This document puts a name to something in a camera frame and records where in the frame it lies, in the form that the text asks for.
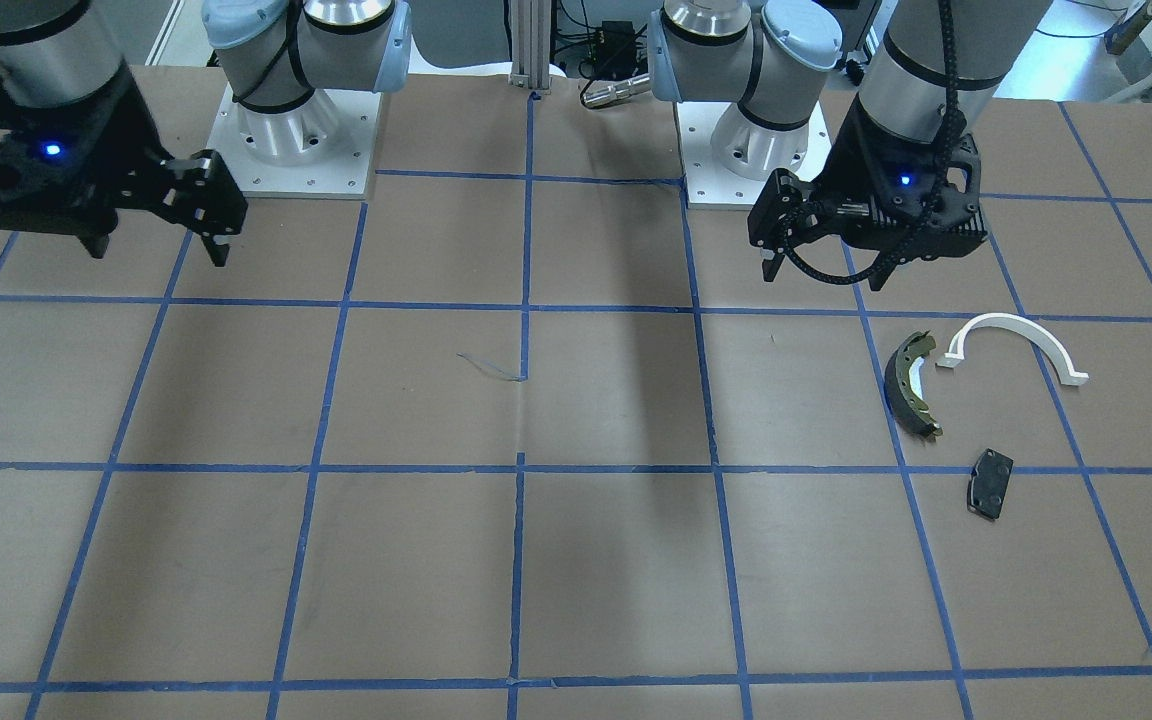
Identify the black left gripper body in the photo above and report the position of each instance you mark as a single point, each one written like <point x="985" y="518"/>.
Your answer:
<point x="848" y="160"/>

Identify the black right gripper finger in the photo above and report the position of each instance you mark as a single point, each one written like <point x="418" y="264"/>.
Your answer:
<point x="96" y="245"/>
<point x="217" y="248"/>

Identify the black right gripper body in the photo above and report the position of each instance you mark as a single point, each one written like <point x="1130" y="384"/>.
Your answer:
<point x="128" y="140"/>

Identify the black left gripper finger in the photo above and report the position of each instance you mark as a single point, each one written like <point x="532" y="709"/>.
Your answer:
<point x="772" y="261"/>
<point x="883" y="267"/>

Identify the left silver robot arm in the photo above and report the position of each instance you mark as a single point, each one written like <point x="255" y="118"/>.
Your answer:
<point x="772" y="59"/>

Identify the green curved brake shoe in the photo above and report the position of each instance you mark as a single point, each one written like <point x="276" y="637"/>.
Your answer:
<point x="903" y="386"/>

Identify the black brake pad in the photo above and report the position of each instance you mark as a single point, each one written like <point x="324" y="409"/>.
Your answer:
<point x="988" y="484"/>

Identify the white curved plastic bracket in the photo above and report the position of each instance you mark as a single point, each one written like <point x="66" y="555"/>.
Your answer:
<point x="1055" y="351"/>

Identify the aluminium frame post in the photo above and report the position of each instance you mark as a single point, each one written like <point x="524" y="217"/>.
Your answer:
<point x="529" y="24"/>

